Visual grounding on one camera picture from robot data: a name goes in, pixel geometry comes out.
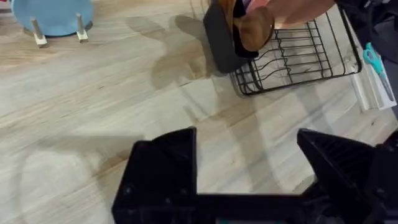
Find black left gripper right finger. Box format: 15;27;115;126
296;128;398;224

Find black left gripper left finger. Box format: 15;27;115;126
111;126;199;224

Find brown plate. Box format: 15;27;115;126
216;0;276;53

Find small wooden peg rack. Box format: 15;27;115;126
29;12;91;49

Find pink plate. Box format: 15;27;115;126
243;0;272;13

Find blue plate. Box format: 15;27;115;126
11;0;95;38

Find white flat box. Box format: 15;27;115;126
350;46;398;112

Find person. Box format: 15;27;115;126
335;0;398;65

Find teal handled scissors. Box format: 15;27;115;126
362;42;396;103

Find black wire dish rack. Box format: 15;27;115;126
229;5;363;97

